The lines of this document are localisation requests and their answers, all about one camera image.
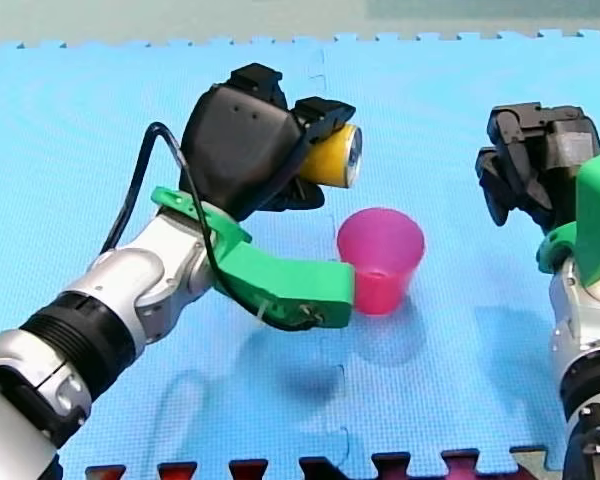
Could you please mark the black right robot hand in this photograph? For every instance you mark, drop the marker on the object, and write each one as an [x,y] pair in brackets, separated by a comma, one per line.
[535,160]

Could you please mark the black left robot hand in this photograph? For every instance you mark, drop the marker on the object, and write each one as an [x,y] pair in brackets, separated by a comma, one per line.
[240,145]

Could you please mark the yellow drink can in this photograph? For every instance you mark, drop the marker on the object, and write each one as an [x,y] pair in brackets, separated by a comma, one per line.
[332,157]

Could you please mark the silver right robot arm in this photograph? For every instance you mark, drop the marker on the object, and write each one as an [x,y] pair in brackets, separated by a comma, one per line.
[587,300]

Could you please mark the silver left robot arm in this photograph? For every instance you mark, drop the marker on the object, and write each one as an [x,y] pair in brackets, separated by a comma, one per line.
[130,310]

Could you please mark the pink plastic cup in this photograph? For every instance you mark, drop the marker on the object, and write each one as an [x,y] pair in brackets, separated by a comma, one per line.
[382,260]

